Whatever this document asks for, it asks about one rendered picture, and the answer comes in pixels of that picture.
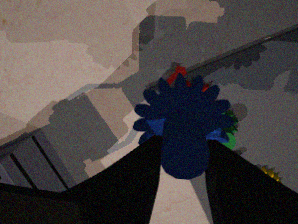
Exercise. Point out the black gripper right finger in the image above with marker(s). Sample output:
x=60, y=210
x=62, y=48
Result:
x=240, y=193

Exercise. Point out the green gear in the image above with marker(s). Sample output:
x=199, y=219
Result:
x=229, y=131

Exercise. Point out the red curved arrow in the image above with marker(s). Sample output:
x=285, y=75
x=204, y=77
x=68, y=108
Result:
x=178, y=70

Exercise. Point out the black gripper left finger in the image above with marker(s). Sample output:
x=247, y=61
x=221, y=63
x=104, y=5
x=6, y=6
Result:
x=121, y=194

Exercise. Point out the yellow gear with black stripe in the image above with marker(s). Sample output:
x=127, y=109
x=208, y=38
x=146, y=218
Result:
x=272, y=174

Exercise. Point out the dark blue gear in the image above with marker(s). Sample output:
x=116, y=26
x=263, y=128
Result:
x=186, y=117

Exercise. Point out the red gear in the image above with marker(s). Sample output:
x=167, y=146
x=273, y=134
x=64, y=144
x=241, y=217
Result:
x=203, y=89

